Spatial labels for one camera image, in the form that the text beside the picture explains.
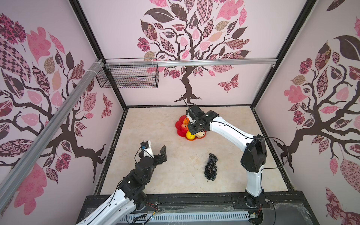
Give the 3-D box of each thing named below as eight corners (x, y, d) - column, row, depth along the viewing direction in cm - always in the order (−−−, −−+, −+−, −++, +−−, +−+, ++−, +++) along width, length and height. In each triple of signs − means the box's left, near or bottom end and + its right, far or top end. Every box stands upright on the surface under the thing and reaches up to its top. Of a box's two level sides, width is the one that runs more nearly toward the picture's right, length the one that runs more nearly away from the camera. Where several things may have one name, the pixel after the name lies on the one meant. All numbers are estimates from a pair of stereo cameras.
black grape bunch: (203, 180, 83) (204, 178, 80) (205, 155, 93) (206, 152, 90) (215, 182, 82) (216, 180, 79) (216, 157, 93) (217, 154, 89)
